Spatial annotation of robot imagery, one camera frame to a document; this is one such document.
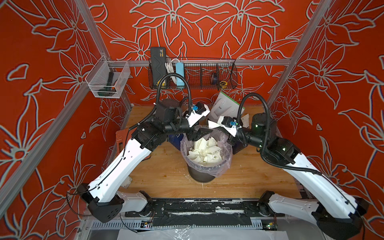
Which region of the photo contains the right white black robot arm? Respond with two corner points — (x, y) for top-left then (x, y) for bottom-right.
(209, 113), (369, 240)

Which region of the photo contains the white coiled cable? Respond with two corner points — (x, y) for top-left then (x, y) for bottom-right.
(164, 58), (181, 85)

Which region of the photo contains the white green paper bag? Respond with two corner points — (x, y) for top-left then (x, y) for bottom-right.
(208, 91), (240, 122)

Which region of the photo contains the white plastic junction box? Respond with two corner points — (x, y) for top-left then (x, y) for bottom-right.
(121, 176), (133, 189)

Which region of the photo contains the yellow black tape measure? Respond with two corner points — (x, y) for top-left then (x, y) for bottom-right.
(220, 81), (228, 89)

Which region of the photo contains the pile of torn paper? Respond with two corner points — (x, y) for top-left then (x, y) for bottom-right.
(187, 137), (223, 167)

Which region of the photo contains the pink white receipt paper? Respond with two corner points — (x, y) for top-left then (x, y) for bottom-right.
(208, 120), (221, 129)

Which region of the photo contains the light blue power bank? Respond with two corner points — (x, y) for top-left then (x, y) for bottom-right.
(175, 62), (185, 88)

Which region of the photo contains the red plastic tool case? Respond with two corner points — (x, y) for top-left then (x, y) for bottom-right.
(116, 129), (132, 156)

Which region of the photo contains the grey mesh trash bin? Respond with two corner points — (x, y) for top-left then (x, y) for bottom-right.
(188, 166), (216, 183)

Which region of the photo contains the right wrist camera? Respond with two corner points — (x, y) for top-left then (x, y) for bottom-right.
(217, 116), (243, 138)

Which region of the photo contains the blue white paper bag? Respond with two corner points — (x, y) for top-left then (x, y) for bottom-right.
(168, 134), (184, 151)
(232, 120), (251, 155)

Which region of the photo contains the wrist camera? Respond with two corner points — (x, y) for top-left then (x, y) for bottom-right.
(217, 116), (243, 138)
(186, 102), (210, 128)

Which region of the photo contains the clear acrylic wall box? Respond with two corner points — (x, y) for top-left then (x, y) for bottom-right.
(86, 56), (131, 99)

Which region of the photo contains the clear plastic bin liner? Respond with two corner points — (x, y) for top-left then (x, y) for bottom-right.
(180, 130), (233, 183)

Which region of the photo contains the black yellow box device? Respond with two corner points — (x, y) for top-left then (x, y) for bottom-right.
(151, 47), (167, 87)

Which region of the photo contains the black wire wall basket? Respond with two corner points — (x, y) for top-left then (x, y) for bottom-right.
(148, 57), (239, 91)

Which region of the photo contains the dark green tool in box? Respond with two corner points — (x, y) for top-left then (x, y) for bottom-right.
(97, 72), (116, 97)

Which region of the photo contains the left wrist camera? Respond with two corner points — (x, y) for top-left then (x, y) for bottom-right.
(186, 102), (210, 128)

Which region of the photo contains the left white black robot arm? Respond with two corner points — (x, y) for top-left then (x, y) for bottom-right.
(76, 99), (211, 223)

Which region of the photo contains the dark small item in basket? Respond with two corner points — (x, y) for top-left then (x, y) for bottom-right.
(211, 72), (220, 86)

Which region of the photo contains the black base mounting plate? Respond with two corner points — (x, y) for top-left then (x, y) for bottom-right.
(123, 198), (285, 230)

